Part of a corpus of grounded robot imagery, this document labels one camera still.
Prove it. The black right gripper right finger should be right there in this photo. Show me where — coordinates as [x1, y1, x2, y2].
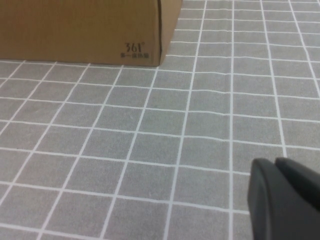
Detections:
[275, 156, 320, 240]

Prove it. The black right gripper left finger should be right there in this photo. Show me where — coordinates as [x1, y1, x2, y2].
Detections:
[247, 157, 301, 240]

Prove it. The brown cardboard shoe box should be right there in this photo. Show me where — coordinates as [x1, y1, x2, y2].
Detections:
[0, 0, 185, 67]

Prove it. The grey white-grid tablecloth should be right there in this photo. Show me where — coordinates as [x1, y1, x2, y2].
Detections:
[0, 0, 320, 240]

